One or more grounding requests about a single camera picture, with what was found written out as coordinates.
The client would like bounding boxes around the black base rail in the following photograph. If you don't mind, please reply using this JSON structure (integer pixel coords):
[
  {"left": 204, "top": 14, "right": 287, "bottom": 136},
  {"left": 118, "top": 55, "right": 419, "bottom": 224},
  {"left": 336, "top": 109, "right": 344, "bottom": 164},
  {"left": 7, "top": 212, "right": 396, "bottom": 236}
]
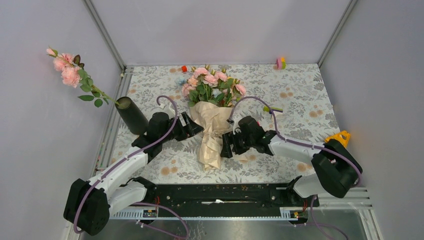
[{"left": 91, "top": 177, "right": 355, "bottom": 219}]

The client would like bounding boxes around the pink rose stem in vase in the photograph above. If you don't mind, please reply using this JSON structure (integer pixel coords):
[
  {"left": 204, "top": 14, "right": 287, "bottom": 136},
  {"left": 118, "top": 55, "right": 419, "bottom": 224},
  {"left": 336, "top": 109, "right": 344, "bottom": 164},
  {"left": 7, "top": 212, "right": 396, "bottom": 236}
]
[{"left": 46, "top": 47, "right": 123, "bottom": 108}]

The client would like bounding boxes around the floral patterned table mat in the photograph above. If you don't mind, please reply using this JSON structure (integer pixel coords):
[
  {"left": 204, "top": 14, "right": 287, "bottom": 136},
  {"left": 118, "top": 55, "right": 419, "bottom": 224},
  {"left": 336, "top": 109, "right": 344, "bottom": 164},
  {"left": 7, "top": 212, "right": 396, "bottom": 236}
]
[{"left": 125, "top": 64, "right": 340, "bottom": 184}]

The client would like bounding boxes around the black cylindrical vase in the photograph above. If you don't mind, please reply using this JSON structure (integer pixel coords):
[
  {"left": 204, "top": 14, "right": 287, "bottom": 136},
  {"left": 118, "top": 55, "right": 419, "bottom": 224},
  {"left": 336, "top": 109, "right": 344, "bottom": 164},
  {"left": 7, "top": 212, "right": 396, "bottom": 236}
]
[{"left": 115, "top": 96, "right": 149, "bottom": 135}]

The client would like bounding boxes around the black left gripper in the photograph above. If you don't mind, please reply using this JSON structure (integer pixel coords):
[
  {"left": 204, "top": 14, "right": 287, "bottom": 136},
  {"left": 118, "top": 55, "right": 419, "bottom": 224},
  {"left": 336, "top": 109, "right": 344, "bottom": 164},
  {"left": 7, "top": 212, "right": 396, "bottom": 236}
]
[{"left": 159, "top": 111, "right": 204, "bottom": 144}]

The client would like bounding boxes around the pink green stacked toy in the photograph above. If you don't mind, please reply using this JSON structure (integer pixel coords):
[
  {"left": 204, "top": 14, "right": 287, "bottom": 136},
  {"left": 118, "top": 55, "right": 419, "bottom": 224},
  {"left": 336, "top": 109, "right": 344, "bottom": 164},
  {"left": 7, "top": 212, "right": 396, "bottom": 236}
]
[{"left": 275, "top": 57, "right": 286, "bottom": 70}]

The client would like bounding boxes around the paper flower bouquet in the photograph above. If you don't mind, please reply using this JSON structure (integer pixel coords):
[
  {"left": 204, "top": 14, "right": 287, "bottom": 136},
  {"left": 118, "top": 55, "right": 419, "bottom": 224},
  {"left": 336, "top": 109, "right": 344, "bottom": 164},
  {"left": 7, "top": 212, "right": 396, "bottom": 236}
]
[{"left": 181, "top": 65, "right": 247, "bottom": 170}]

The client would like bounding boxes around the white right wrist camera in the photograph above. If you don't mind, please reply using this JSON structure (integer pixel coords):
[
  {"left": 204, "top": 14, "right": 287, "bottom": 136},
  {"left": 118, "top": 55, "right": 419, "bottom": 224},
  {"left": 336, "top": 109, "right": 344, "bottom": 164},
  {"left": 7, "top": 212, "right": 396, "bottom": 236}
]
[{"left": 227, "top": 117, "right": 241, "bottom": 134}]

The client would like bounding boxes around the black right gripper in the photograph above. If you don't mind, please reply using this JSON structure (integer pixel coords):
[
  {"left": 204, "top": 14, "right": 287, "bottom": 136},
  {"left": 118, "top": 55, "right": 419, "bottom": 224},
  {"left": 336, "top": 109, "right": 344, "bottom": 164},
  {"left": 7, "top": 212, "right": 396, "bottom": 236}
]
[{"left": 220, "top": 128, "right": 255, "bottom": 158}]

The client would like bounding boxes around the yellow plastic toy piece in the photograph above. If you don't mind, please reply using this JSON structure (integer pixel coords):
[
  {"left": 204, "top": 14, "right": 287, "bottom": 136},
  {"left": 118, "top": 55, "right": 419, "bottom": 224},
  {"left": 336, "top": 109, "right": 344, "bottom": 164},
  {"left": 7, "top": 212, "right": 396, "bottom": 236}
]
[{"left": 324, "top": 130, "right": 351, "bottom": 148}]

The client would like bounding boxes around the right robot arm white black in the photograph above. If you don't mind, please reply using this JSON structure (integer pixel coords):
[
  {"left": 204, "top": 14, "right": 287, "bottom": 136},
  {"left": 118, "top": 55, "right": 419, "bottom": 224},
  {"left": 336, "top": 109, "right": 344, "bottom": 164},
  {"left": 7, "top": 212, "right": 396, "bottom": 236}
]
[{"left": 220, "top": 116, "right": 363, "bottom": 206}]

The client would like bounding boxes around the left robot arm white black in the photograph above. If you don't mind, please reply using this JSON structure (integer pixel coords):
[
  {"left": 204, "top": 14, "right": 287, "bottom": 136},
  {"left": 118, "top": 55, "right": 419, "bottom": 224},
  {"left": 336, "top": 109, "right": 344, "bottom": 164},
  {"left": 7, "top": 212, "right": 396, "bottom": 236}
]
[{"left": 63, "top": 112, "right": 204, "bottom": 236}]

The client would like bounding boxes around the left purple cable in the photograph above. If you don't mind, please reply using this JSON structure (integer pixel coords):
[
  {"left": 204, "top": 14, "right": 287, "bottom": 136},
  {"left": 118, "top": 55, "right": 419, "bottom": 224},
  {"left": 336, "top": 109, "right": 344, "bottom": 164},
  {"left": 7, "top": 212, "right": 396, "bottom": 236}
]
[{"left": 72, "top": 95, "right": 190, "bottom": 240}]

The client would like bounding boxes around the purple cable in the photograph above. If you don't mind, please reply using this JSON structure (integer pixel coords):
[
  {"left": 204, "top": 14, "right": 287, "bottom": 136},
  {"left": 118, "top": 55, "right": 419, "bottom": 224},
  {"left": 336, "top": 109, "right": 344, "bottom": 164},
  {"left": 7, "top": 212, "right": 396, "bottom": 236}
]
[
  {"left": 72, "top": 95, "right": 190, "bottom": 240},
  {"left": 228, "top": 96, "right": 363, "bottom": 240}
]

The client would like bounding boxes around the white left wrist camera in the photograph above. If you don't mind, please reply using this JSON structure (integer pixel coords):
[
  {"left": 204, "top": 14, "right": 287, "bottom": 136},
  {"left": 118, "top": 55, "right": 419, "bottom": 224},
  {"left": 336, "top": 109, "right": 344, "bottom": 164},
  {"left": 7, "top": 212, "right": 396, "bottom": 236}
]
[{"left": 159, "top": 103, "right": 176, "bottom": 119}]

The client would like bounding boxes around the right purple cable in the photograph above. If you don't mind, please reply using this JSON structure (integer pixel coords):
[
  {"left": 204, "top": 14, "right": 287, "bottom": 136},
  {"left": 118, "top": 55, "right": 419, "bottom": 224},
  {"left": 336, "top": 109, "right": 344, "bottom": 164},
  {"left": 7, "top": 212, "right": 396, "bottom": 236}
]
[{"left": 228, "top": 96, "right": 363, "bottom": 240}]

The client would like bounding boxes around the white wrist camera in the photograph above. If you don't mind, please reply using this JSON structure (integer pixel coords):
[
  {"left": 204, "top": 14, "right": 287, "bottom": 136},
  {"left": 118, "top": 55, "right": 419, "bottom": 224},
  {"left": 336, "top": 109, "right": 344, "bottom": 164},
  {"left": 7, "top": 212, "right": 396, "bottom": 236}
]
[
  {"left": 227, "top": 117, "right": 241, "bottom": 134},
  {"left": 159, "top": 103, "right": 176, "bottom": 119}
]

